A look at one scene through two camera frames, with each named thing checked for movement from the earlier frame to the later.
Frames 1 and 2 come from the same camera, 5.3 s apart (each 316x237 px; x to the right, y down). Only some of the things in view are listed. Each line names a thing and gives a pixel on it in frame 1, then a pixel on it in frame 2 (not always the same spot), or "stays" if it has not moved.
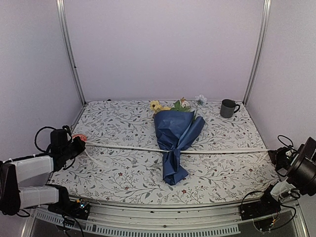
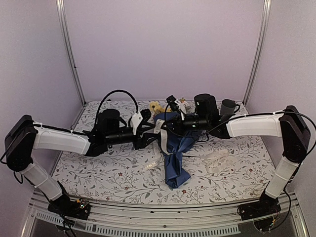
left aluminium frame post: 63,18 stays
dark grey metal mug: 227,107 stays
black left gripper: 80,145 -> 142,141
